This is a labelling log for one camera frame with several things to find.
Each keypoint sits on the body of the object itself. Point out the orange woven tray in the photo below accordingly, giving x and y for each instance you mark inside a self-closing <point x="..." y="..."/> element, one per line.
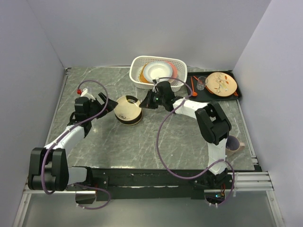
<point x="142" y="77"/>

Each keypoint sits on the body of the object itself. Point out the pink purple mug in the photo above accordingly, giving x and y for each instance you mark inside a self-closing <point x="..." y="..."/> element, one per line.
<point x="233" y="145"/>

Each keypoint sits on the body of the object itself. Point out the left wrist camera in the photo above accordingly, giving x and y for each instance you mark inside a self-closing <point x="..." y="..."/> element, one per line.
<point x="85" y="93"/>

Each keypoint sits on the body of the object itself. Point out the cream green glazed saucer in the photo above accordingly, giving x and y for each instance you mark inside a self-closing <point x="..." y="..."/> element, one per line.
<point x="127" y="100"/>

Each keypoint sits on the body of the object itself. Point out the black glossy saucer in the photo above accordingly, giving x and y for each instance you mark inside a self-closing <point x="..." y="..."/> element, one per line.
<point x="128" y="114"/>

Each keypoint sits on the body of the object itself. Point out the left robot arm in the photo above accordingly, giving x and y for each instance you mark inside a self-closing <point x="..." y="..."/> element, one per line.
<point x="48" y="168"/>

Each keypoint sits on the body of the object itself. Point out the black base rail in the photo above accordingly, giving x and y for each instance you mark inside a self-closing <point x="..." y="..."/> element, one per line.
<point x="160" y="184"/>

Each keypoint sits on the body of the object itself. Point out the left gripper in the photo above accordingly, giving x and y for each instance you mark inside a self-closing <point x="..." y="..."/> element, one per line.
<point x="96" y="102"/>

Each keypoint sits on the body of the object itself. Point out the white scalloped bowl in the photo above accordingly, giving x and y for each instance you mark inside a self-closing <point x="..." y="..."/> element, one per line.
<point x="157" y="69"/>

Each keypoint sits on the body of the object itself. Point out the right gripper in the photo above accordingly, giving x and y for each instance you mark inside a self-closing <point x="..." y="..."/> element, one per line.
<point x="147" y="103"/>

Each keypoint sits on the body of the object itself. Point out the cream plate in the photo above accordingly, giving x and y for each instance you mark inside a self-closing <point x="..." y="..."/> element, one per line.
<point x="174" y="72"/>

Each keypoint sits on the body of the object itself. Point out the clear glass cup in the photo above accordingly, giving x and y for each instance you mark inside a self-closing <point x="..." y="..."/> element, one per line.
<point x="202" y="82"/>

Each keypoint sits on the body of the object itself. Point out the white perforated plastic bin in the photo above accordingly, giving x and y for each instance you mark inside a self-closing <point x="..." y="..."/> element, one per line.
<point x="140" y="61"/>

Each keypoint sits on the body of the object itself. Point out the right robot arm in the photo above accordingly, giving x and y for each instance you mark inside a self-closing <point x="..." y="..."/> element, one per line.
<point x="213" y="124"/>

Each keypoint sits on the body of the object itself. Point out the small beige saucer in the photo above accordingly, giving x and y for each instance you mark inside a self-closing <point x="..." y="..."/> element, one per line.
<point x="130" y="122"/>

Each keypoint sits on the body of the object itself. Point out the floral peach plate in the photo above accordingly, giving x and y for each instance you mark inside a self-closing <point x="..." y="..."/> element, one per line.
<point x="221" y="84"/>

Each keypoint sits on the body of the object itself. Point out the orange plastic spoon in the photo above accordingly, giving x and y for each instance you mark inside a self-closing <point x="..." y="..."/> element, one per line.
<point x="193" y="87"/>

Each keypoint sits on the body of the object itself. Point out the black serving tray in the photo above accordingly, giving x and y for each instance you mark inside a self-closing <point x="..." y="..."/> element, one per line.
<point x="206" y="95"/>

